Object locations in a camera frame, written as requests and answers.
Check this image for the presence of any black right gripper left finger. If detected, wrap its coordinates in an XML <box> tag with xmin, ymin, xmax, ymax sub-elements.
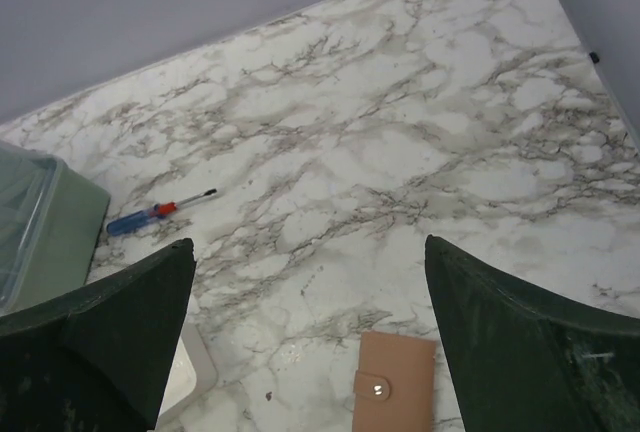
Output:
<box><xmin>1</xmin><ymin>238</ymin><xmax>196</xmax><ymax>431</ymax></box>

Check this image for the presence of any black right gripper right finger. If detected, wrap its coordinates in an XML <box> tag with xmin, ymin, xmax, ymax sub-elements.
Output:
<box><xmin>425</xmin><ymin>235</ymin><xmax>639</xmax><ymax>431</ymax></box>

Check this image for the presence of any tan leather card holder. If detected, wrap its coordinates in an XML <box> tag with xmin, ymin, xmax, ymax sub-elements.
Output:
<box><xmin>352</xmin><ymin>331</ymin><xmax>437</xmax><ymax>432</ymax></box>

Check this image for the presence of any white plastic tray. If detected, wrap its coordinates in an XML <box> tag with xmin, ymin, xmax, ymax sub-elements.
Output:
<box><xmin>156</xmin><ymin>323</ymin><xmax>218</xmax><ymax>427</ymax></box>

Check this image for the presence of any green translucent storage box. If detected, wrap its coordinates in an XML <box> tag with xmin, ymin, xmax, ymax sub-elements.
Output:
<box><xmin>1</xmin><ymin>142</ymin><xmax>110</xmax><ymax>315</ymax></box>

